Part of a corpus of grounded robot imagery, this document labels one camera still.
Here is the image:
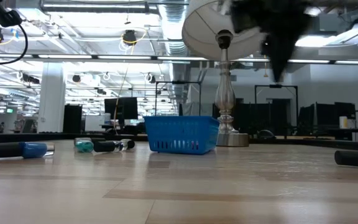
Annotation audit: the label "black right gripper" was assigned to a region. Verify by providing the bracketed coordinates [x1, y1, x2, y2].
[230, 0, 312, 83]

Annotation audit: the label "glass nail polish bottle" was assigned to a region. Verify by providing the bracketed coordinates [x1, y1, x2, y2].
[334, 150, 358, 169]

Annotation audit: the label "small clear nail polish bottle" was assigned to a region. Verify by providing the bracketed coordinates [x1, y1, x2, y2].
[119, 138, 135, 150]

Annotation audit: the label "teal nail polish bottle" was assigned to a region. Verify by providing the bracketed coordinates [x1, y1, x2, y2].
[74, 137, 107, 153]

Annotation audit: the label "blue nail polish bottle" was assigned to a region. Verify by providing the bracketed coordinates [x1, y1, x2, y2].
[0, 141, 55, 160]

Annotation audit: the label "silver table lamp white shade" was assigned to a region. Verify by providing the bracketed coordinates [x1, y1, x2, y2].
[181, 0, 269, 147]

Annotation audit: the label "grey dome object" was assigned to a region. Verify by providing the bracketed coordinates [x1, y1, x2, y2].
[256, 129, 277, 139]

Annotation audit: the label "black desk monitors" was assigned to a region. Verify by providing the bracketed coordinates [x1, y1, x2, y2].
[300, 101, 357, 129]

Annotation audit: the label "blue plastic basket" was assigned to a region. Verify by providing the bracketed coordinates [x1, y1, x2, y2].
[143, 115, 221, 156]

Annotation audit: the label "black computer monitor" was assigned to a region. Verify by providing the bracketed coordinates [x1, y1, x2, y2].
[104, 96, 139, 121]

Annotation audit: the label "black cabinet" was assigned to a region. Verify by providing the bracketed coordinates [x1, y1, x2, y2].
[62, 103, 83, 134]

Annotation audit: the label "white building column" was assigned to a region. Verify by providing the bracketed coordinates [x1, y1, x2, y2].
[37, 62, 67, 134]

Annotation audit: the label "yellow hanging cord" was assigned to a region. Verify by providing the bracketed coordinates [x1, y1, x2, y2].
[262, 54, 269, 78]

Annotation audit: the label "silver ventilation duct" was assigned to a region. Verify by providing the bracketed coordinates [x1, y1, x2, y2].
[157, 0, 190, 57]

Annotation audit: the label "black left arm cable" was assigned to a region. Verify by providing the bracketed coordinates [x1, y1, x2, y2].
[0, 24, 29, 65]

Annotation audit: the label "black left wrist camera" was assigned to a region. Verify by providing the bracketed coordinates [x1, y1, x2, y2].
[0, 9, 24, 28]

